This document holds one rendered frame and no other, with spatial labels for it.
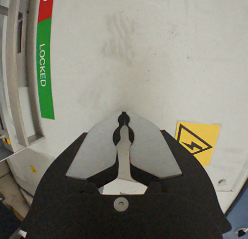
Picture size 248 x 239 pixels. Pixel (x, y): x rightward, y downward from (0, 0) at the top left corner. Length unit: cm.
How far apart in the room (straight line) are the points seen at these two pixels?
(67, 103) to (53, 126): 6
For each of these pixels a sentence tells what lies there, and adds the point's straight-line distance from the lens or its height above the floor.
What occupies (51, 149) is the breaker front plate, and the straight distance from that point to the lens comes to 25.
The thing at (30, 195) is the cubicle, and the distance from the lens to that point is 145.
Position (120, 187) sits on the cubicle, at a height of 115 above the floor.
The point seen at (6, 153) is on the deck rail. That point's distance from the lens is 42.
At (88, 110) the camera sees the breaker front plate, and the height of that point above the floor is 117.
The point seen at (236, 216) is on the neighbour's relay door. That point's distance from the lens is 76.
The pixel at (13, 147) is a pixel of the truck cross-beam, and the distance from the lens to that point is 38.
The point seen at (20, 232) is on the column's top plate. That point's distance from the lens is 81.
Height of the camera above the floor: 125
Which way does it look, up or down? 15 degrees down
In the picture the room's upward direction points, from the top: 95 degrees clockwise
